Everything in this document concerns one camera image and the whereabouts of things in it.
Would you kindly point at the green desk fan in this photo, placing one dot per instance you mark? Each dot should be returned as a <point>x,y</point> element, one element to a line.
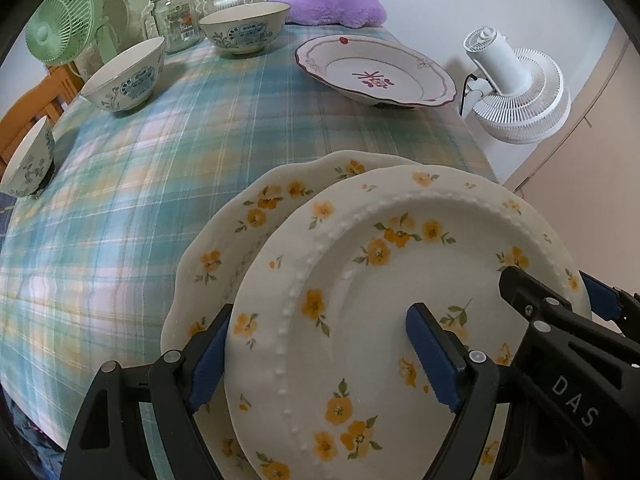
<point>60,20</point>

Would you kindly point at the blue patterned white bowl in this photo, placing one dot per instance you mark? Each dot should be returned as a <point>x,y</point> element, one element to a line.
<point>240,35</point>
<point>125,87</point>
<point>30,165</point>

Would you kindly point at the plaid tablecloth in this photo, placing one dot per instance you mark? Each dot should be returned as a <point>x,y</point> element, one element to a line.
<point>175,160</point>

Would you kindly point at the white desk fan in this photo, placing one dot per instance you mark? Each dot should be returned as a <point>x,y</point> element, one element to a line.
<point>500,67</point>

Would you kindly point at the glass jar with black lid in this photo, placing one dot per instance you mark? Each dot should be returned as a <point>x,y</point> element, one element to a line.
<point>172,20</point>

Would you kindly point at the scalloped yellow floral plate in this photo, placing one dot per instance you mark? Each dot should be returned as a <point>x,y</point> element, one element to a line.
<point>235,220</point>

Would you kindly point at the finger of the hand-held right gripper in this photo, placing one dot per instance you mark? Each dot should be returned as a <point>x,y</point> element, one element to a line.
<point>602,300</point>
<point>530,297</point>

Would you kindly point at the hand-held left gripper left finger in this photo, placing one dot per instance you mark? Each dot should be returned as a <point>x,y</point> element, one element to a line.
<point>210,360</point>

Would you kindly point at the red floral scalloped plate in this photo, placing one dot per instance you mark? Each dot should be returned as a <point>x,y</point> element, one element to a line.
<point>375,67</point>

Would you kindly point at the purple plush toy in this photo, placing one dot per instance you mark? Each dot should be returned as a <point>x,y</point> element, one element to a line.
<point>330,0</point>

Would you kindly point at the blue plaid bedding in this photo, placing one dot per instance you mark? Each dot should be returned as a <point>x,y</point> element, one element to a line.
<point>22,440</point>

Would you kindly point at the cotton swab container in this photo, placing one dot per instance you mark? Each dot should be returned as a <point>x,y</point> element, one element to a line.
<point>226,3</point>

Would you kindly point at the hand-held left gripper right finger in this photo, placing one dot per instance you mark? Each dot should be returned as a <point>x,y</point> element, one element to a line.
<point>435,360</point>

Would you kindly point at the beaded yellow floral plate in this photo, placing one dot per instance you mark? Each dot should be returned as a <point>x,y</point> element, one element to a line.
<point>360,285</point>

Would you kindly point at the wooden chair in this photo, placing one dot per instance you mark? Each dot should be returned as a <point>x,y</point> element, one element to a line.
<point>30,105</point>

